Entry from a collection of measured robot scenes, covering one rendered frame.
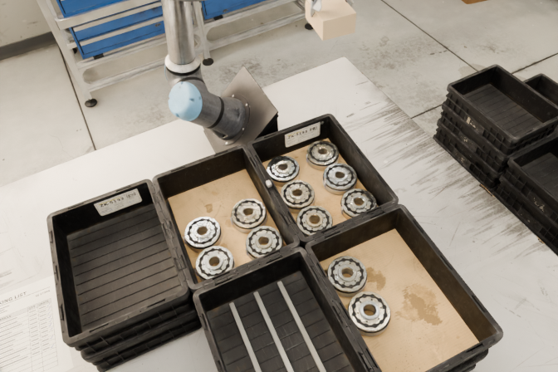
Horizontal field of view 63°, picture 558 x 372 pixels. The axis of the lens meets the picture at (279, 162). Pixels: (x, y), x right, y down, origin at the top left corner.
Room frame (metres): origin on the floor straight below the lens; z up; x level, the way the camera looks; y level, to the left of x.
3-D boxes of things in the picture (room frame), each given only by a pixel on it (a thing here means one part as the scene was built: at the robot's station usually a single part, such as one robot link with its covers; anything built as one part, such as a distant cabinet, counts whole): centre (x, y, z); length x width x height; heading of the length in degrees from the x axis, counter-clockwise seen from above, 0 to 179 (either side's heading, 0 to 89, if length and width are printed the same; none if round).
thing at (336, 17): (1.41, -0.22, 1.08); 0.16 x 0.12 x 0.07; 15
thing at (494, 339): (0.47, -0.25, 0.92); 0.40 x 0.30 x 0.02; 21
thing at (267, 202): (0.74, 0.17, 0.87); 0.40 x 0.30 x 0.11; 21
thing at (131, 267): (0.63, 0.45, 0.87); 0.40 x 0.30 x 0.11; 21
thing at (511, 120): (1.43, -0.99, 0.37); 0.40 x 0.30 x 0.45; 24
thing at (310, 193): (0.82, -0.05, 0.86); 0.10 x 0.10 x 0.01
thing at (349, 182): (0.87, -0.18, 0.86); 0.10 x 0.10 x 0.01
